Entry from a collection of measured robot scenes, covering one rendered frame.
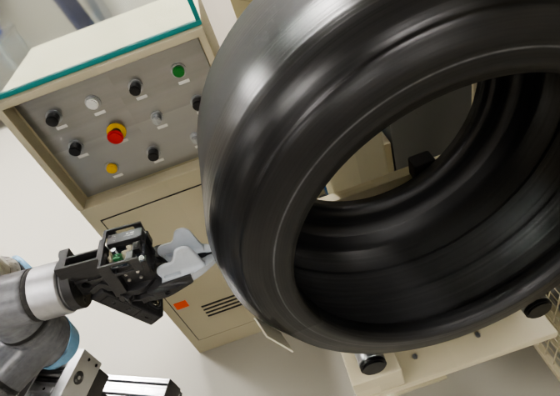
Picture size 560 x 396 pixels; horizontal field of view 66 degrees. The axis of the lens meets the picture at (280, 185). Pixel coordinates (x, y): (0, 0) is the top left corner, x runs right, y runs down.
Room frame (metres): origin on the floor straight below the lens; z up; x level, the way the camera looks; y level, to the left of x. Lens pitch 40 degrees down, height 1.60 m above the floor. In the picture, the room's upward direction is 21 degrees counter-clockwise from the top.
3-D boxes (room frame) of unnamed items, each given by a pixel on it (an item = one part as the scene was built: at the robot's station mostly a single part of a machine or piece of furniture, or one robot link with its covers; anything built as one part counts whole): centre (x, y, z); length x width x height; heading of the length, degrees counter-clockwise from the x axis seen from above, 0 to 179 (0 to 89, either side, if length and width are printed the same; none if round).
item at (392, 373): (0.50, -0.04, 0.83); 0.36 x 0.09 x 0.06; 178
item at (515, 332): (0.50, -0.18, 0.80); 0.37 x 0.36 x 0.02; 88
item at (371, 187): (0.67, -0.19, 0.90); 0.40 x 0.03 x 0.10; 88
